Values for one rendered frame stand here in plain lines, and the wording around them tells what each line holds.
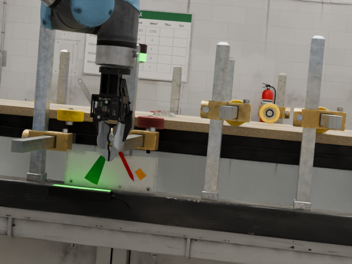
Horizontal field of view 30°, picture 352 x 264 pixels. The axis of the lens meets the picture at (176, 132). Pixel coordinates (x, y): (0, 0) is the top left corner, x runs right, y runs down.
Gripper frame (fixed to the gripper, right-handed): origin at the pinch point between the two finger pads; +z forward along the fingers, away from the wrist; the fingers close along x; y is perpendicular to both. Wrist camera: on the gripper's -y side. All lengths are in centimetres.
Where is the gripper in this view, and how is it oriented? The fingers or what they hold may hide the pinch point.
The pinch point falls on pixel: (110, 155)
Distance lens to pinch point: 151.9
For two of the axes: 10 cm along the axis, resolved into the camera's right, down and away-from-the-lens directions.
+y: -1.4, 0.4, -9.9
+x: 9.9, 0.9, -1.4
